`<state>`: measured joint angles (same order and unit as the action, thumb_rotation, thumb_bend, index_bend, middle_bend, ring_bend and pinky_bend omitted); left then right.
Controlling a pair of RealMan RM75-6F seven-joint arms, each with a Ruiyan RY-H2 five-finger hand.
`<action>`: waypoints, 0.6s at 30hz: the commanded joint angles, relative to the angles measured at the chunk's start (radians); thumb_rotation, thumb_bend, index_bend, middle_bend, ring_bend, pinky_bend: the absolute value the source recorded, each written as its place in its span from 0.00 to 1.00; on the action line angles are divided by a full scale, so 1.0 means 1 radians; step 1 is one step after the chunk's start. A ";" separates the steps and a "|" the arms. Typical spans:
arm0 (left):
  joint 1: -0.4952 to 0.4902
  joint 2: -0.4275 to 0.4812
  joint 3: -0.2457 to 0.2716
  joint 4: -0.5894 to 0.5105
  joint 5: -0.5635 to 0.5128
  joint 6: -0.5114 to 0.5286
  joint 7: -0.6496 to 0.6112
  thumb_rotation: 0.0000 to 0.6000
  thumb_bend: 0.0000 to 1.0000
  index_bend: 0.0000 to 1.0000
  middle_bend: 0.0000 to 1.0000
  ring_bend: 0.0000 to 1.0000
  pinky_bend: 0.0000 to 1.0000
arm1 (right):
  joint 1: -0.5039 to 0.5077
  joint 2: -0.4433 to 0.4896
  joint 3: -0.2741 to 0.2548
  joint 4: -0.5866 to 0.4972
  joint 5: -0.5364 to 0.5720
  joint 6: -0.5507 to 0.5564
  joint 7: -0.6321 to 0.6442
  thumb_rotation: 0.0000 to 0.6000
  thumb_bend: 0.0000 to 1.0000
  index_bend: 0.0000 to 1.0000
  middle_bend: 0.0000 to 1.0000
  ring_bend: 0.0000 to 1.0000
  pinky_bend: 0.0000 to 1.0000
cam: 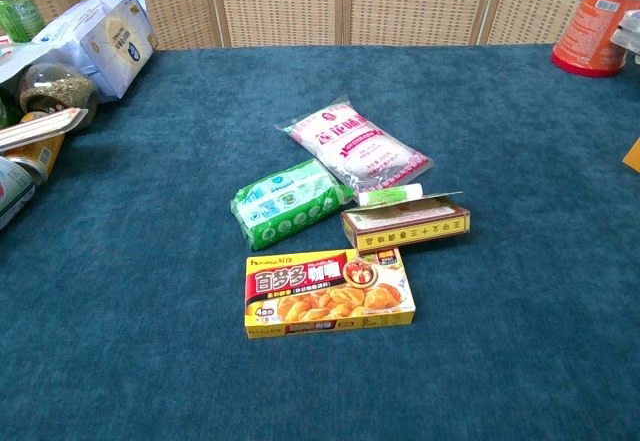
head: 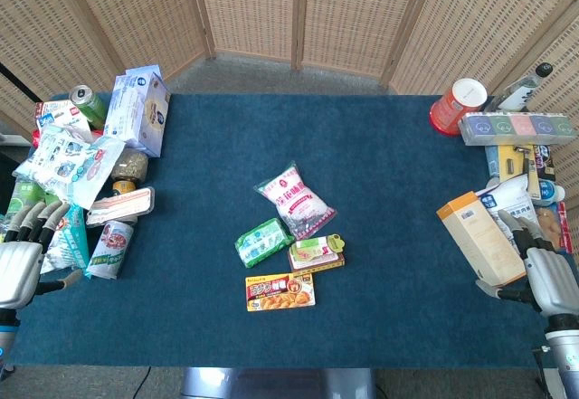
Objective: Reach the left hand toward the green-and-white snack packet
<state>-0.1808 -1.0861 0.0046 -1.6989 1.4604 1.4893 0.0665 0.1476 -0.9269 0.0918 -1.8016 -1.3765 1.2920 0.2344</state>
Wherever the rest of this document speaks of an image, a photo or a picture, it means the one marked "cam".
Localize orange yellow can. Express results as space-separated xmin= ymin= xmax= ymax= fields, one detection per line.
xmin=4 ymin=132 xmax=68 ymax=187

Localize green drink can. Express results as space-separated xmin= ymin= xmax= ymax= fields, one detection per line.
xmin=0 ymin=0 xmax=47 ymax=44

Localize green tissue pack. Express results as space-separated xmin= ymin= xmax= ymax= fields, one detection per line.
xmin=229 ymin=157 xmax=356 ymax=252

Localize orange cylindrical canister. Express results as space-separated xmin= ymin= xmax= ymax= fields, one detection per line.
xmin=551 ymin=0 xmax=640 ymax=79

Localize orange box corner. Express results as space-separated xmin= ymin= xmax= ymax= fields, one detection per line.
xmin=621 ymin=136 xmax=640 ymax=175

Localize grey stacked packets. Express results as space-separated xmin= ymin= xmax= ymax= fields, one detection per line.
xmin=609 ymin=9 xmax=640 ymax=57

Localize yellow curry box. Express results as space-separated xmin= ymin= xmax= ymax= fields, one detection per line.
xmin=244 ymin=247 xmax=417 ymax=341

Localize silver labelled tin can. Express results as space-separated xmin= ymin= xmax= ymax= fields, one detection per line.
xmin=0 ymin=154 xmax=39 ymax=231

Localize pack of wooden chopsticks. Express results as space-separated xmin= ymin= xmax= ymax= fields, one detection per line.
xmin=0 ymin=107 xmax=89 ymax=153

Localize green white tube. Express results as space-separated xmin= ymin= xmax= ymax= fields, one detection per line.
xmin=355 ymin=183 xmax=424 ymax=208

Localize white blue milk powder bag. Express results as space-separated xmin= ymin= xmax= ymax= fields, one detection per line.
xmin=30 ymin=0 xmax=159 ymax=105

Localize brown yellow spice box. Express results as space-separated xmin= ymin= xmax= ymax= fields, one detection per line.
xmin=340 ymin=191 xmax=472 ymax=256

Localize blue carpet table cover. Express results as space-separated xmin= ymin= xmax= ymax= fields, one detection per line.
xmin=0 ymin=43 xmax=640 ymax=441

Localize woven rattan folding screen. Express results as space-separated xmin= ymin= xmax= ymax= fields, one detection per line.
xmin=0 ymin=0 xmax=640 ymax=50

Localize pink white sugar bag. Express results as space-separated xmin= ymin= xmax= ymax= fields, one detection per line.
xmin=274 ymin=94 xmax=435 ymax=192

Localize clear jar with green herbs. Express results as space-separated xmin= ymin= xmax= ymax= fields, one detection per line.
xmin=18 ymin=62 xmax=100 ymax=133

